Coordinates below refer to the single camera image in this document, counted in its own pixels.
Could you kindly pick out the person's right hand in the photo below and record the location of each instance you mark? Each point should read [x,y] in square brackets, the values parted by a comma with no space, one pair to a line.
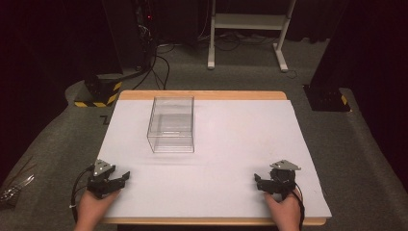
[284,213]

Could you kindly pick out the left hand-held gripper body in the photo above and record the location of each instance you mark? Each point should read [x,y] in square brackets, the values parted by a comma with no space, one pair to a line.
[100,179]

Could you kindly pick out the clear plastic box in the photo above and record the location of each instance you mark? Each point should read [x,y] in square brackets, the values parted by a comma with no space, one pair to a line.
[171,125]

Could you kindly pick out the black pillar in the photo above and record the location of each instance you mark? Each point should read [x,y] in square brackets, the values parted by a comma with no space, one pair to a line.
[336,41]

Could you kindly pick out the white metal stand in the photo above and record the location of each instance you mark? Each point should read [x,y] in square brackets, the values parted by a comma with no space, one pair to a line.
[250,20]

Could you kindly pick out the black equipment tower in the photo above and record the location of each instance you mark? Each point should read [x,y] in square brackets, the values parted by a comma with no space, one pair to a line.
[131,32]

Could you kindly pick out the clear plastic bag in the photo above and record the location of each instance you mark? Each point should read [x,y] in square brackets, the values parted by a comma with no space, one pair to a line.
[16,186]

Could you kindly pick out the black yellow striped stand base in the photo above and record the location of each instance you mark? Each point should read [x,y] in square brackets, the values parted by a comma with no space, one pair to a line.
[102,91]

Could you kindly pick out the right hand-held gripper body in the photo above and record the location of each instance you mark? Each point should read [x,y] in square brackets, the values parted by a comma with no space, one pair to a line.
[282,179]

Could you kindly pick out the person's left hand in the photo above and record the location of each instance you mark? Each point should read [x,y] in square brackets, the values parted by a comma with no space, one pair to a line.
[93,208]

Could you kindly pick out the white table mat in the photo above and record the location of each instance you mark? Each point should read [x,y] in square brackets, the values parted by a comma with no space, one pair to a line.
[224,154]

